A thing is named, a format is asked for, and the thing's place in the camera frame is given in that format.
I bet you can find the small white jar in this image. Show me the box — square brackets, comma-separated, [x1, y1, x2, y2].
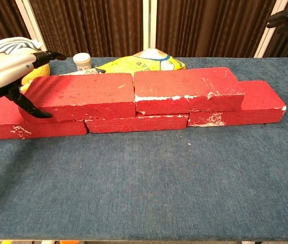
[73, 53, 92, 73]

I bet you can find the red brick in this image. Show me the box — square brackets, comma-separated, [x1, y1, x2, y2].
[187, 80, 287, 127]
[84, 111, 189, 134]
[0, 96, 89, 141]
[133, 66, 246, 116]
[19, 72, 136, 124]

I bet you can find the plush toy with striped hat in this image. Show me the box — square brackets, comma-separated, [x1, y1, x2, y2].
[0, 37, 51, 94]

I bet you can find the blue table cloth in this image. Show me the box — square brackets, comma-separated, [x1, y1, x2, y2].
[0, 56, 288, 241]

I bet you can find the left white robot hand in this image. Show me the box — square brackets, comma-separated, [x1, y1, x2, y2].
[0, 50, 68, 119]

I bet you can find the yellow snack bag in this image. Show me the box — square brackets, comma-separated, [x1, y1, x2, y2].
[95, 48, 187, 77]

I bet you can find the pink floral box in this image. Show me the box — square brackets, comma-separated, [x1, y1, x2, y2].
[60, 68, 106, 76]

